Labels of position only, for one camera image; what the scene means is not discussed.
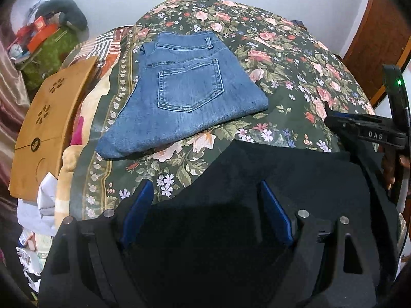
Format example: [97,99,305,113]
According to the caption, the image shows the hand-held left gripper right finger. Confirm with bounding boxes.
[257,180,379,308]

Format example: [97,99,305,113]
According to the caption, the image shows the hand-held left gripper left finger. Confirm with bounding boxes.
[37,180,155,308]

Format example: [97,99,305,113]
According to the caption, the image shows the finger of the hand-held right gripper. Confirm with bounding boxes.
[324,109,384,129]

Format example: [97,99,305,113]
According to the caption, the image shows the black pants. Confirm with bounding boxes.
[122,139,400,308]

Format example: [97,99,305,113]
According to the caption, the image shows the blue denim pants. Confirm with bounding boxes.
[95,31,269,159]

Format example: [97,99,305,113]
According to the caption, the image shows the person's right hand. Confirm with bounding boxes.
[379,144,400,193]

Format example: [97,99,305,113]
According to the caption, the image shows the brown wooden wardrobe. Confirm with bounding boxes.
[342,0,411,106]

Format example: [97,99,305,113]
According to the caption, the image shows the floral bedspread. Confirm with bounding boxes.
[74,0,376,222]

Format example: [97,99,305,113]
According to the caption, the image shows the cream orange fleece blanket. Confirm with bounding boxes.
[54,71,113,228]

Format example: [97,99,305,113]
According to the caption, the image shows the pile of white papers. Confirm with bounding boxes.
[17,171,58,292]

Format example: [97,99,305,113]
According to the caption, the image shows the pink plush toy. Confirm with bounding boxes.
[71,115,85,146]

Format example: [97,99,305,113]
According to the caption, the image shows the wooden lap table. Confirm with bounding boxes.
[8,56,99,203]

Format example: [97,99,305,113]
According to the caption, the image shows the striped brown curtain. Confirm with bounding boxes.
[0,16,31,199]

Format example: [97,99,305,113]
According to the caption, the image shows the orange striped cloth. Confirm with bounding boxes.
[74,26,132,68]

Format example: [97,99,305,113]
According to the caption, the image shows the green storage bin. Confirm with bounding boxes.
[17,27,81,90]

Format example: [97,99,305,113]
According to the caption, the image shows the orange box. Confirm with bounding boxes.
[27,17,57,50]

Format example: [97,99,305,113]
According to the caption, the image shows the grey neck pillow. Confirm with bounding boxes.
[40,0,89,31]

